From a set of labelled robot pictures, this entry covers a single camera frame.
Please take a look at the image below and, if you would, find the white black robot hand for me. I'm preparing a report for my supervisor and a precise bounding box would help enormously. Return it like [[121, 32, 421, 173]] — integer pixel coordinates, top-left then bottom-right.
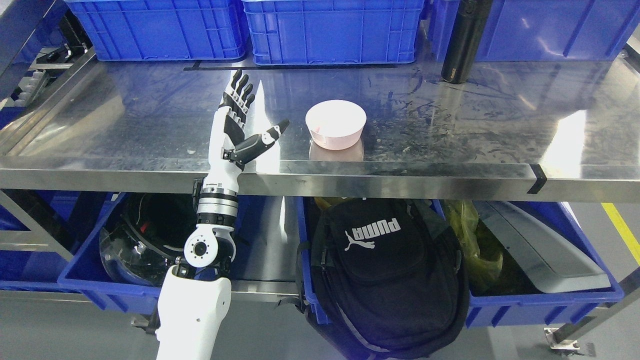
[[203, 69, 290, 193]]

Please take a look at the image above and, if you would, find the pink ikea bowl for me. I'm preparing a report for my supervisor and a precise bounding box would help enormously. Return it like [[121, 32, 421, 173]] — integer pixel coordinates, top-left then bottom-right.
[[304, 99, 368, 151]]

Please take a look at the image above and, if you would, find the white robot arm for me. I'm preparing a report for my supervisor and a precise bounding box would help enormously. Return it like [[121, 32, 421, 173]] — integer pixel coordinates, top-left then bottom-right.
[[156, 174, 239, 360]]

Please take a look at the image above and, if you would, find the blue crate top middle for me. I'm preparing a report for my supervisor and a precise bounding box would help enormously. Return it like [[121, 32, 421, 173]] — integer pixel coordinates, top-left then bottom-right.
[[242, 0, 425, 66]]

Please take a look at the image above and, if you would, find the blue crate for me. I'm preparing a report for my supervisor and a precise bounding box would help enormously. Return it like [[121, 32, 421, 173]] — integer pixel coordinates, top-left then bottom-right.
[[242, 0, 425, 66], [66, 0, 249, 62], [431, 0, 640, 63]]

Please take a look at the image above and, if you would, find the black motorcycle helmet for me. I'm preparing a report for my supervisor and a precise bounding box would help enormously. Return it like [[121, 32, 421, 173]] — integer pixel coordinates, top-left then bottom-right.
[[98, 193, 196, 287]]

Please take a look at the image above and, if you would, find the blue crate top left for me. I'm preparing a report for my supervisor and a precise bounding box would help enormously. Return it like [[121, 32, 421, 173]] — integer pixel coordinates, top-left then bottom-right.
[[66, 0, 249, 62]]

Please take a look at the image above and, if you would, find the blue bin with helmet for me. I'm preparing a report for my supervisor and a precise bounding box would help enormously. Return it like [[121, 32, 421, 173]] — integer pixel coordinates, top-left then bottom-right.
[[57, 192, 251, 316]]

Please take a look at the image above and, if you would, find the black puma backpack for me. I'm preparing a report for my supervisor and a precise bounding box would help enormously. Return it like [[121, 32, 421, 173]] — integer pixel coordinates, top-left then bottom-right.
[[291, 197, 470, 360]]

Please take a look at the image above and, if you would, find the yellow plastic bag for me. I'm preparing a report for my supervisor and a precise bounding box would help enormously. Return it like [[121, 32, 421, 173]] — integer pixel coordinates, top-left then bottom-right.
[[441, 199, 504, 296]]

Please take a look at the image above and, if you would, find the black thermos bottle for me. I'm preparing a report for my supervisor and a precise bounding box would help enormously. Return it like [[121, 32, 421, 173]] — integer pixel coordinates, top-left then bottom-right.
[[441, 0, 493, 84]]

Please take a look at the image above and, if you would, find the blue crate top right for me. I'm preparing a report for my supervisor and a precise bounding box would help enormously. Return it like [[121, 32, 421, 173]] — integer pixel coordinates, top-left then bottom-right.
[[431, 0, 640, 63]]

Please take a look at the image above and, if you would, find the blue bin lower right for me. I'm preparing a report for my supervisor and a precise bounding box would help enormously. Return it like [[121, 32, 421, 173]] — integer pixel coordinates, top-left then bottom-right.
[[294, 197, 624, 328]]

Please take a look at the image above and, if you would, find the grey plastic panel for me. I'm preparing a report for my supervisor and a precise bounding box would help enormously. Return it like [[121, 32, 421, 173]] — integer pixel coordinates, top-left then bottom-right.
[[472, 200, 611, 294]]

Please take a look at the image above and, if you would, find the steel workbench frame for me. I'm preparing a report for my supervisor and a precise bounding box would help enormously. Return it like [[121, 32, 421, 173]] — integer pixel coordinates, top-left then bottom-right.
[[1, 54, 639, 207]]

